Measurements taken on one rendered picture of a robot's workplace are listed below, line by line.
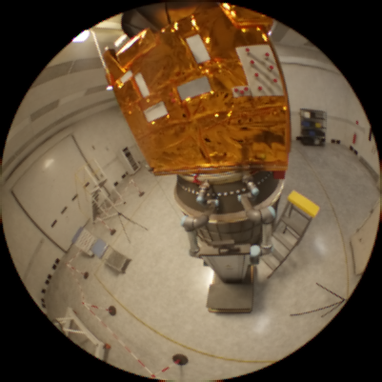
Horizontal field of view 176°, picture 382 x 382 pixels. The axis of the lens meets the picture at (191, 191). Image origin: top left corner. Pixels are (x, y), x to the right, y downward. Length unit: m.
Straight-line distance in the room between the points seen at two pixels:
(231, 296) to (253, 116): 1.95
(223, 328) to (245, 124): 2.95
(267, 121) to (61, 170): 8.13
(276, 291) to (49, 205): 8.97
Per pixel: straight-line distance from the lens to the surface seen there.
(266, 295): 2.61
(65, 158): 8.07
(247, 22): 1.41
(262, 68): 1.24
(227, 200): 1.63
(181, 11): 2.03
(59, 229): 8.10
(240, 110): 1.25
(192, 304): 2.69
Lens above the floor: 2.56
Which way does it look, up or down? 36 degrees down
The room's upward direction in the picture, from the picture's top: 23 degrees counter-clockwise
